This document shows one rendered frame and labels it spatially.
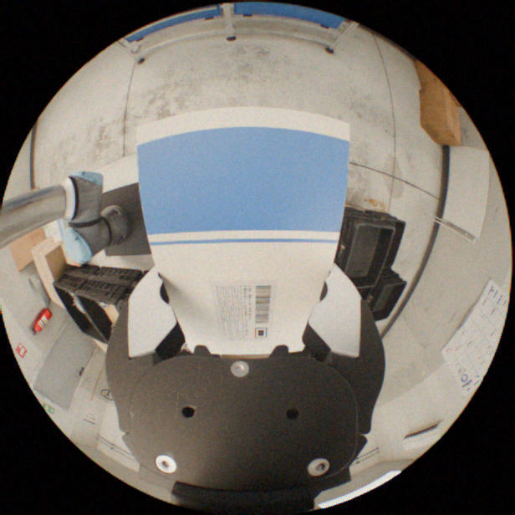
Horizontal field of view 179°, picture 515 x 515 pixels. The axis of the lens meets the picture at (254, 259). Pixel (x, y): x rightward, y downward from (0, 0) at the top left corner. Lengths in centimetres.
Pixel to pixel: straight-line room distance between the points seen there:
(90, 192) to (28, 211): 19
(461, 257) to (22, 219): 299
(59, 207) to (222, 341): 44
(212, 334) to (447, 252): 266
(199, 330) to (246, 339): 4
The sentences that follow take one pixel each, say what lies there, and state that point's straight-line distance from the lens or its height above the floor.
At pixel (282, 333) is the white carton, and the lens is 15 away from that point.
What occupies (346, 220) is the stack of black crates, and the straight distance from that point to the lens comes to 91.
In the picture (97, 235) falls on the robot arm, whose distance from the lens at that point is 55.
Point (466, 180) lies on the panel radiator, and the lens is 256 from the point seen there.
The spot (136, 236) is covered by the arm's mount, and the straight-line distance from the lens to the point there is 65.
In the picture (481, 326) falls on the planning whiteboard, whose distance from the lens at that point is 261.
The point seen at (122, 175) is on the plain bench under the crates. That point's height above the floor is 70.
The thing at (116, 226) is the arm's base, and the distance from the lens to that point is 62.
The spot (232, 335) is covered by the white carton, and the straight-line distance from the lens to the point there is 15.
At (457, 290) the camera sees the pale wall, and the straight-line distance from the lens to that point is 264.
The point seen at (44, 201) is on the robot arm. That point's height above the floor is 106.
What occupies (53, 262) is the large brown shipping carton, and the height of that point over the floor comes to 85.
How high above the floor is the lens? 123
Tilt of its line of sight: 61 degrees down
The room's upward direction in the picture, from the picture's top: 176 degrees clockwise
